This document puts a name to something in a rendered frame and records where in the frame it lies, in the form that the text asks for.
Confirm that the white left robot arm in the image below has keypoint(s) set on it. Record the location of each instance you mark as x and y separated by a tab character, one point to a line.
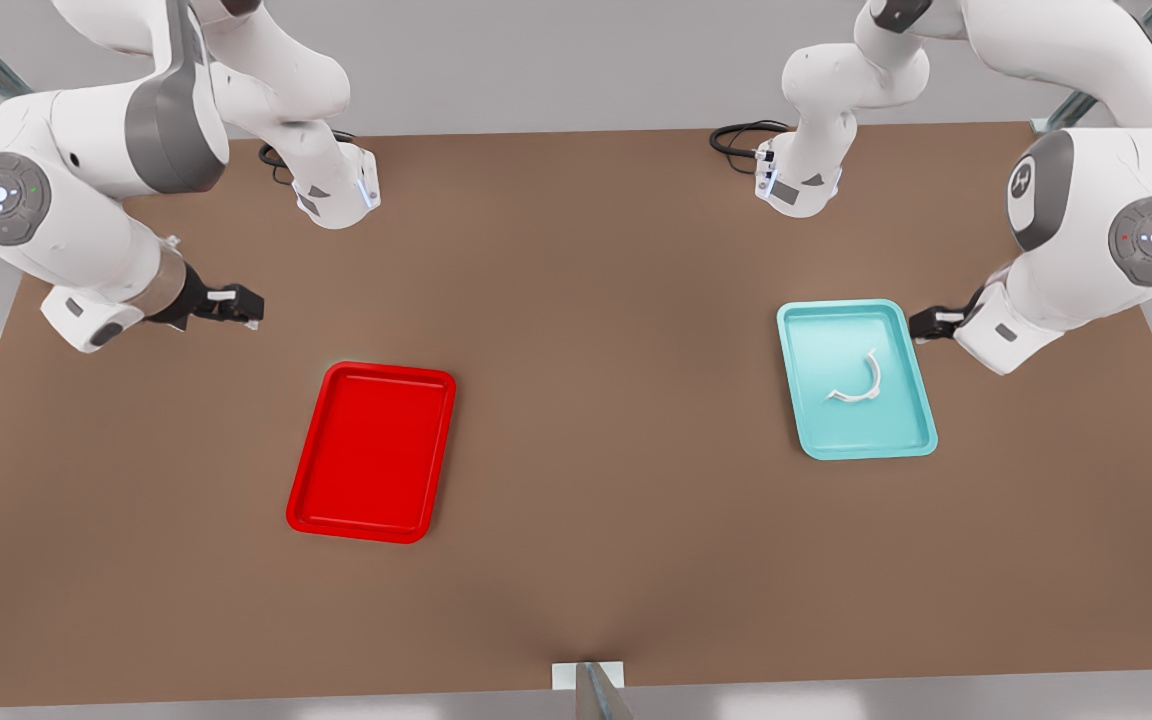
1086	180

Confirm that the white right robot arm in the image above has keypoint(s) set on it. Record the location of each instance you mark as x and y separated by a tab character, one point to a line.
86	160

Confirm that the white curved pipe clamp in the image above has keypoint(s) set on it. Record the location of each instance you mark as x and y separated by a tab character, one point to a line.
861	384

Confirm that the teal rectangular tray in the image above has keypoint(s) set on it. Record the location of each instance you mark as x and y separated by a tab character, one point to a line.
856	379

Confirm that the red rectangular tray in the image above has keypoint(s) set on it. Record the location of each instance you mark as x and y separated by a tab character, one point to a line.
372	452

